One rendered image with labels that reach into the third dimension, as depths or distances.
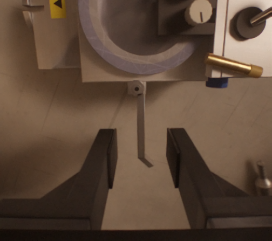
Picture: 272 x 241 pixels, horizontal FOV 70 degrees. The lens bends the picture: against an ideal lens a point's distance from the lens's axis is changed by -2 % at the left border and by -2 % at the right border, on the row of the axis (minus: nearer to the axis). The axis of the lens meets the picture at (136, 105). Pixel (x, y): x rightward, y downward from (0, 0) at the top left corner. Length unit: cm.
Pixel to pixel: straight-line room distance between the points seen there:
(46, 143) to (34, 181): 7
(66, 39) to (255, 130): 25
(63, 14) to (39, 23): 2
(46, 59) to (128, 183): 20
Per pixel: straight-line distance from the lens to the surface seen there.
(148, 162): 16
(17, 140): 31
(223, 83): 18
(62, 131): 28
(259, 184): 32
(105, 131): 15
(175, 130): 16
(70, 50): 17
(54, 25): 18
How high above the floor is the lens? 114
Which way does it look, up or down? 75 degrees down
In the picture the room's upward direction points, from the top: 180 degrees counter-clockwise
